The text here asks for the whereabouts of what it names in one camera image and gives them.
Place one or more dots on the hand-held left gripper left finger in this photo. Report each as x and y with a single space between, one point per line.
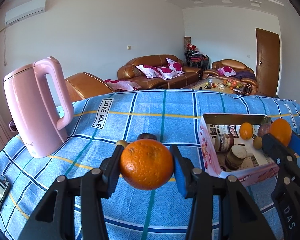
113 167

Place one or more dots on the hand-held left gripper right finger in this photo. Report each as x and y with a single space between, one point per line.
180 177

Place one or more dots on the small green fruit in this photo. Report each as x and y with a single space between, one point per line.
257 142
121 143

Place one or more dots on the orange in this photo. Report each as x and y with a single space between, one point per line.
246 130
280 130
146 165

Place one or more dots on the large purple passion fruit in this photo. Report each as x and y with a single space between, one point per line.
263 129

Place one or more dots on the pink cardboard box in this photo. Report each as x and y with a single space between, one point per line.
207 152

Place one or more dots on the printed paper sheet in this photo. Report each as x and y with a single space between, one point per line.
252 161

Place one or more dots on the small wrinkled passion fruit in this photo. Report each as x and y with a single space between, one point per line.
146 136

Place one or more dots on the blue plaid tablecloth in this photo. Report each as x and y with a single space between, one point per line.
180 110

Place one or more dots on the purple cloth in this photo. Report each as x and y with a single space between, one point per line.
245 75

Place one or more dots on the floral sofa cloth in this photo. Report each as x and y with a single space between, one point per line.
122 85

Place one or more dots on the brown leather sofa section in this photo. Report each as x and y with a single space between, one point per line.
87 85

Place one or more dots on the brown wooden door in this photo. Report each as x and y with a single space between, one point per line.
267 62

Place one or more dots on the wooden coffee table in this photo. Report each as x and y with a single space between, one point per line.
197 85

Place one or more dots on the white red floral pillow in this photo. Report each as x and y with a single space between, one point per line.
175 65
168 73
227 71
148 72

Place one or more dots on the pink electric kettle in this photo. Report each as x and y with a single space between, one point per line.
35 110

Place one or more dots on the brown leather armchair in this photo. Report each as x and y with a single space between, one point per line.
230 63

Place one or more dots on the brown leather three-seat sofa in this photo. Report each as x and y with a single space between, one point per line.
145 62

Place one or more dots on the stacked dark chairs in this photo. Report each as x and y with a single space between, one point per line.
197 58

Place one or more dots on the red plush toy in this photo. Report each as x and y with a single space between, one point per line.
191 47

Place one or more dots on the tall brown cylinder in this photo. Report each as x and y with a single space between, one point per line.
187 41

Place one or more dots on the white air conditioner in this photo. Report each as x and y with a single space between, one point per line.
25 11

